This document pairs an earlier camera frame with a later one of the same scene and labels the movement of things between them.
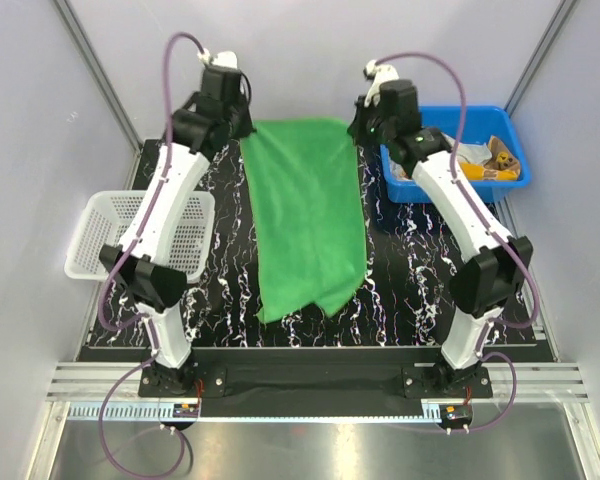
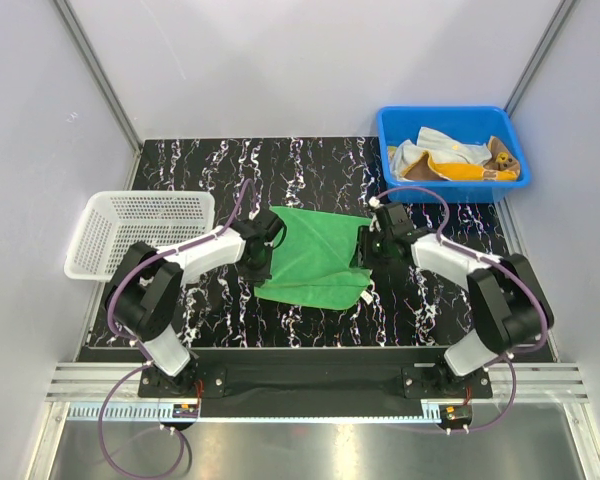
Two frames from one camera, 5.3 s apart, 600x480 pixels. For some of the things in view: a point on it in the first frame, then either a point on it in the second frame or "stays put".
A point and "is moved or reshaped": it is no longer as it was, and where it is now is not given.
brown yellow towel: x=500 y=164 stays put
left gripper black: x=247 y=128 -> x=257 y=277
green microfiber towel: x=306 y=214 is moved or reshaped
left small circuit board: x=185 y=410 stays put
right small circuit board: x=460 y=413 stays put
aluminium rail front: x=537 y=382 stays put
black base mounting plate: x=315 y=376 stays put
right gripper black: x=355 y=128 -> x=362 y=256
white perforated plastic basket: x=105 y=217 stays put
